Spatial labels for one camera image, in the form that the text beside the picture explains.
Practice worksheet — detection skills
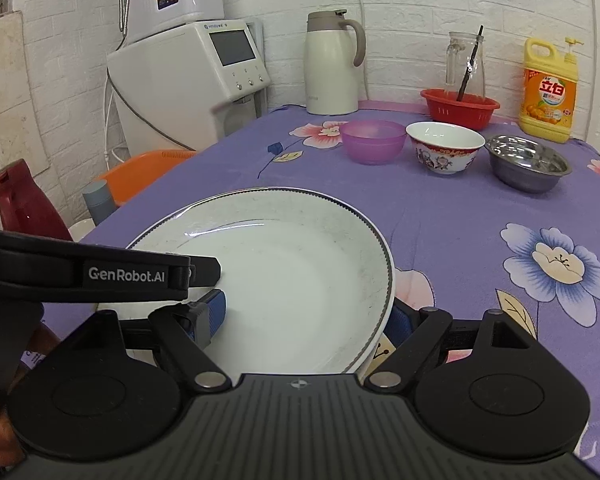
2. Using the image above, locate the stainless steel bowl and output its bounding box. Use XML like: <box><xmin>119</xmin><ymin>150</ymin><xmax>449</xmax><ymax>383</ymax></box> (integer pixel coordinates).
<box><xmin>484</xmin><ymin>134</ymin><xmax>573</xmax><ymax>194</ymax></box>

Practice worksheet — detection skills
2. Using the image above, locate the orange plastic stool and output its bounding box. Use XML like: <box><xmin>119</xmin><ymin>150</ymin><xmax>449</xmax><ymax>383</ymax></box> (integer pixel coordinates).
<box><xmin>95</xmin><ymin>150</ymin><xmax>198</xmax><ymax>207</ymax></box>

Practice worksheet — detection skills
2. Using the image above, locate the white ceramic bowl red pattern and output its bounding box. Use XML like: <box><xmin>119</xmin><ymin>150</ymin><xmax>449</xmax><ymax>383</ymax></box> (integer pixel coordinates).
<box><xmin>405</xmin><ymin>121</ymin><xmax>486</xmax><ymax>176</ymax></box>

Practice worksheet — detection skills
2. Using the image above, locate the yellow detergent pump bottle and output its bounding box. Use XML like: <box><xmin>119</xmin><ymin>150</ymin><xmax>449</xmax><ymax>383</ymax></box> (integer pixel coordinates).
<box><xmin>519</xmin><ymin>36</ymin><xmax>579</xmax><ymax>144</ymax></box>

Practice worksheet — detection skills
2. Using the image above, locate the black stirring stick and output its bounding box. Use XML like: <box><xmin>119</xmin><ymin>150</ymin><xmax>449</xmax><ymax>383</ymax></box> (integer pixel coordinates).
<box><xmin>456</xmin><ymin>25</ymin><xmax>484</xmax><ymax>102</ymax></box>

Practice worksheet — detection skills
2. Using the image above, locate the grey-blue cylindrical cup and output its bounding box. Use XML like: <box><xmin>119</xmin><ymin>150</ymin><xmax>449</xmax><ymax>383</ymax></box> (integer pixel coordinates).
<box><xmin>82</xmin><ymin>179</ymin><xmax>116</xmax><ymax>224</ymax></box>

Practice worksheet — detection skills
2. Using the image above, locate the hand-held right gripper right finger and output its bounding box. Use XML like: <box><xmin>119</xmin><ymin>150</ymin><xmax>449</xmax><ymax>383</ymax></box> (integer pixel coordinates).
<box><xmin>362</xmin><ymin>300</ymin><xmax>541</xmax><ymax>392</ymax></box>

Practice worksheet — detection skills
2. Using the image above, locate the dark red thermos jug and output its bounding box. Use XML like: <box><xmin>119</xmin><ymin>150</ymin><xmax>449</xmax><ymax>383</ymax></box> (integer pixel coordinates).
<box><xmin>0</xmin><ymin>159</ymin><xmax>74</xmax><ymax>242</ymax></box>

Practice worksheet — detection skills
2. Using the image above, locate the clear glass pitcher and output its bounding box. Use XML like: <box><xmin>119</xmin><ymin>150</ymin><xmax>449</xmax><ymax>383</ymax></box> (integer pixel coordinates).
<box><xmin>445</xmin><ymin>31</ymin><xmax>486</xmax><ymax>100</ymax></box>

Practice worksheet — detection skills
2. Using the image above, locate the cream thermos kettle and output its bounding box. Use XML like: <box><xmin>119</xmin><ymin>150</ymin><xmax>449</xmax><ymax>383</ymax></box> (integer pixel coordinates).
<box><xmin>303</xmin><ymin>9</ymin><xmax>367</xmax><ymax>116</ymax></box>

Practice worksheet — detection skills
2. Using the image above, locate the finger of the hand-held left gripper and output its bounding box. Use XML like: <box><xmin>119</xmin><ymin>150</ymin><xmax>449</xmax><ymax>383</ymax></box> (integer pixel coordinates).
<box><xmin>187</xmin><ymin>255</ymin><xmax>222</xmax><ymax>289</ymax></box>

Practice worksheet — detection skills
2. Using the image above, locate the white plate with dotted rim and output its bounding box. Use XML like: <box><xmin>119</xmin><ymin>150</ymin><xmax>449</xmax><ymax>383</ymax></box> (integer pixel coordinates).
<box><xmin>354</xmin><ymin>305</ymin><xmax>397</xmax><ymax>380</ymax></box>
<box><xmin>96</xmin><ymin>187</ymin><xmax>396</xmax><ymax>376</ymax></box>

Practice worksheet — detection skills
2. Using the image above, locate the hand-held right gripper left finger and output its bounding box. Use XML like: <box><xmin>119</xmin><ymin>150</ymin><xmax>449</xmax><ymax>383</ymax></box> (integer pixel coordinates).
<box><xmin>93</xmin><ymin>289</ymin><xmax>233</xmax><ymax>392</ymax></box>

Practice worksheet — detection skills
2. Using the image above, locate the purple floral tablecloth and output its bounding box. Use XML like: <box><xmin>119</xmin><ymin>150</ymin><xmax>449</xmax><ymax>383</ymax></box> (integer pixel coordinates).
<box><xmin>27</xmin><ymin>100</ymin><xmax>600</xmax><ymax>480</ymax></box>

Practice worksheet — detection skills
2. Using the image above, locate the beige wall board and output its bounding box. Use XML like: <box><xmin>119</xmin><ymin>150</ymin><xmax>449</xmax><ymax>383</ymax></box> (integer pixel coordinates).
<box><xmin>0</xmin><ymin>10</ymin><xmax>51</xmax><ymax>213</ymax></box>

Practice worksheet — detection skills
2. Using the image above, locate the white countertop water dispenser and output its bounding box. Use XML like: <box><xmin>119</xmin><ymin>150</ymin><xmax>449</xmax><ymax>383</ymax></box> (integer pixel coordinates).
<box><xmin>106</xmin><ymin>19</ymin><xmax>272</xmax><ymax>154</ymax></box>

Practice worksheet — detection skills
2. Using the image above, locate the red plastic basket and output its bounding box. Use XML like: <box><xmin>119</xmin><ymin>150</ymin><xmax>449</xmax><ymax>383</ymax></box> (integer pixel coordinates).
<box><xmin>420</xmin><ymin>88</ymin><xmax>501</xmax><ymax>131</ymax></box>

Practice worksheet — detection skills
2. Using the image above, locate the purple plastic bowl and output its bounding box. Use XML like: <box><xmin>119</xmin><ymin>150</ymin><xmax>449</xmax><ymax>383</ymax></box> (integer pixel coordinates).
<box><xmin>340</xmin><ymin>120</ymin><xmax>407</xmax><ymax>166</ymax></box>

